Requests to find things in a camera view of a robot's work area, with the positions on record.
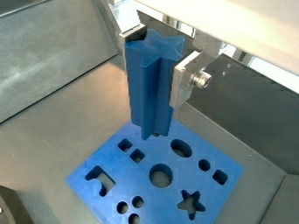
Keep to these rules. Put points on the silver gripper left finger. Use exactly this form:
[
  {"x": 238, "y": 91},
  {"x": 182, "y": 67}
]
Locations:
[{"x": 130, "y": 28}]

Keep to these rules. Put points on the dark object at corner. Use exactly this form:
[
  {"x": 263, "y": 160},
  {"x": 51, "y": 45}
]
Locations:
[{"x": 12, "y": 210}]

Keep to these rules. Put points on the blue star-shaped peg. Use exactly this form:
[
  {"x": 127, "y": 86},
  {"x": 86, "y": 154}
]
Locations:
[{"x": 150, "y": 61}]

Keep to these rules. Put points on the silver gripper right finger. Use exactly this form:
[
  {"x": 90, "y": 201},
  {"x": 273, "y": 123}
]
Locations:
[{"x": 189, "y": 73}]

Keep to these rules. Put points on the blue shape-sorting board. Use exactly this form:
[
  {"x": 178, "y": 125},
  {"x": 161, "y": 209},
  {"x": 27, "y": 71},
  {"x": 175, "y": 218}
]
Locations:
[{"x": 163, "y": 180}]

